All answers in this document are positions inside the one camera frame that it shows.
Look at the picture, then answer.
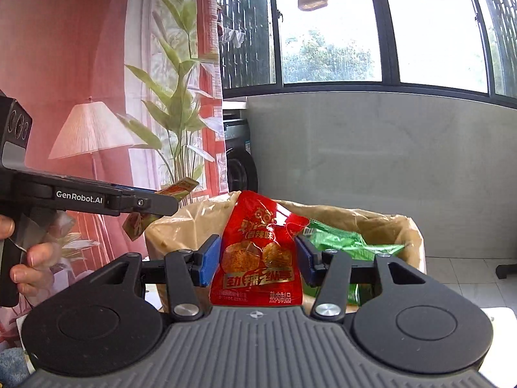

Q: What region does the brown cardboard box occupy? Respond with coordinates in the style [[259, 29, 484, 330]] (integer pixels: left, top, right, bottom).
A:
[[143, 191, 427, 316]]

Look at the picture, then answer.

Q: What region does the red spicy chips bag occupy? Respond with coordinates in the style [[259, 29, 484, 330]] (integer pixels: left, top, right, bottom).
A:
[[209, 191, 309, 307]]

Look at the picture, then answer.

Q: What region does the red printed backdrop curtain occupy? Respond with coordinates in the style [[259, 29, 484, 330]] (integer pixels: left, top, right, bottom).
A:
[[0, 0, 227, 348]]

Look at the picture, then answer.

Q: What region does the small orange snack packet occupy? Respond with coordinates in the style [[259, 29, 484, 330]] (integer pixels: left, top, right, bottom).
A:
[[123, 177, 199, 241]]

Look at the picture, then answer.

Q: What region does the green snack bag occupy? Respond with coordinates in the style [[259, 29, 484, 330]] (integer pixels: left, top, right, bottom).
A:
[[303, 219, 404, 306]]

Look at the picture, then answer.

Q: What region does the person's left hand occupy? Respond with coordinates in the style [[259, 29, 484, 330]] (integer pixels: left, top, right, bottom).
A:
[[10, 213, 62, 305]]

